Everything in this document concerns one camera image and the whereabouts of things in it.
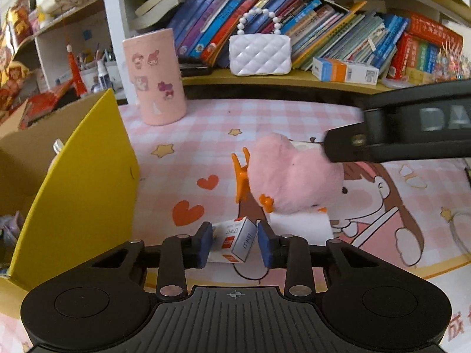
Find small white red box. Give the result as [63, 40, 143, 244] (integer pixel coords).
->
[208, 217, 257, 264]

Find pink plush heart toy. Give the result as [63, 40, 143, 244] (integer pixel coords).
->
[248, 133, 344, 214]

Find white charger block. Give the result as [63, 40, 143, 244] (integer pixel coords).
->
[267, 208, 334, 245]

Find orange hair clip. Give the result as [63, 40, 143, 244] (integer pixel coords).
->
[231, 147, 250, 204]

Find pink checkered cartoon mat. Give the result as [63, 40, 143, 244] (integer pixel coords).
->
[0, 98, 471, 353]

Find red dictionary books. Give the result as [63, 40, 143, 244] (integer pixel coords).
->
[387, 10, 464, 85]

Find white orange medicine box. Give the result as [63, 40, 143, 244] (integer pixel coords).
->
[312, 57, 379, 85]

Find row of leaning books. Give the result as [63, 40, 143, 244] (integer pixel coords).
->
[132, 0, 406, 71]

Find wooden shelf board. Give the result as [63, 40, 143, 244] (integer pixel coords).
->
[183, 69, 389, 95]

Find yellow cardboard box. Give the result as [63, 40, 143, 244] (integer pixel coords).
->
[1, 90, 140, 318]

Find white quilted pearl handbag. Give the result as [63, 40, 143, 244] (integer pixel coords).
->
[229, 8, 291, 76]

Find pink cylindrical holder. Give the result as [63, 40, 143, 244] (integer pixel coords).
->
[122, 29, 187, 126]

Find white pen holder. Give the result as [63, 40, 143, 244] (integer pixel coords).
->
[77, 46, 123, 93]

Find white shelf cabinet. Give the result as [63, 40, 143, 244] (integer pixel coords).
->
[34, 0, 137, 104]

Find red gold festive decoration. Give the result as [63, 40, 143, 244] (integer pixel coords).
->
[1, 5, 33, 115]

